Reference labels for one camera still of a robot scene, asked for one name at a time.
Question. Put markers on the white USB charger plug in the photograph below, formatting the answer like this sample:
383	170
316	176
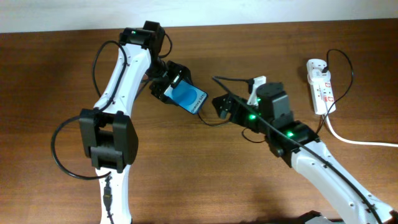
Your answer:
315	75

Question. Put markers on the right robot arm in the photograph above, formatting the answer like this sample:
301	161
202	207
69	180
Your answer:
303	150

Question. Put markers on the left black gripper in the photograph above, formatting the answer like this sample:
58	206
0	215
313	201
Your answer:
158	91

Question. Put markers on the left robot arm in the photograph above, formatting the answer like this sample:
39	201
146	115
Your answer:
108	135

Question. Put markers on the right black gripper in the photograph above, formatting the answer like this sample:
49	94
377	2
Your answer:
232	109

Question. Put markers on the white power strip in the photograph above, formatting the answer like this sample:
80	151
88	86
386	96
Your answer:
322	93

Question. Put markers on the blue screen Galaxy smartphone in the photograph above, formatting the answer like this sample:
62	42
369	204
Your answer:
187	96

